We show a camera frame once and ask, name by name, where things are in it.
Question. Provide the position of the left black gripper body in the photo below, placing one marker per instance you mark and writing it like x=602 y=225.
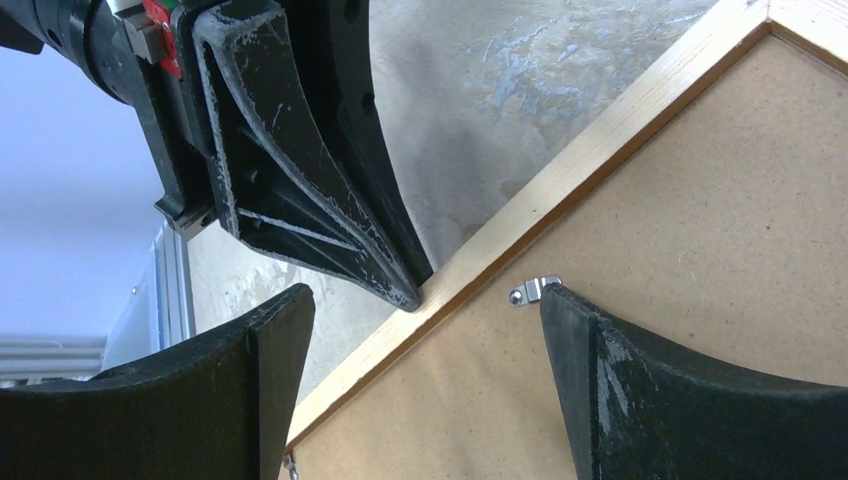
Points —
x=129 y=50

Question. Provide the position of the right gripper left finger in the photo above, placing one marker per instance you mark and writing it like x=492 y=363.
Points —
x=216 y=406

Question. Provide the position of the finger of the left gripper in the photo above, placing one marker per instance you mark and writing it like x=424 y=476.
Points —
x=331 y=46
x=284 y=194

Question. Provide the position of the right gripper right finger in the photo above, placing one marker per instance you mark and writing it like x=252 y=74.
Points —
x=637 y=405

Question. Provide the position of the orange wooden picture frame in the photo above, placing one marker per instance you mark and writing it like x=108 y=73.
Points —
x=728 y=31

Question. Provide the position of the brown backing board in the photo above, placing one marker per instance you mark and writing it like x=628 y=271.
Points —
x=727 y=233

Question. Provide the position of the aluminium rail frame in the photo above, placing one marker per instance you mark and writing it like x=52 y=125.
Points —
x=158 y=314

